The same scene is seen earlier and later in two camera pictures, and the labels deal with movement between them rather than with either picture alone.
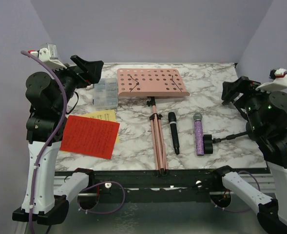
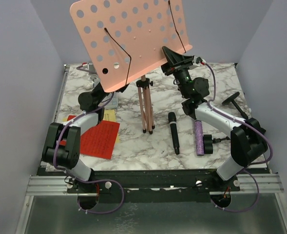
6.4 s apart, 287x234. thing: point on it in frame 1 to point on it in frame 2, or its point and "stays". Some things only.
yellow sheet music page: x=108 y=115 stays
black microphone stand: x=208 y=141 stays
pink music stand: x=154 y=82 to x=121 y=35
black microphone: x=172 y=120 stays
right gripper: x=240 y=90 to x=180 y=66
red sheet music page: x=89 y=136 stays
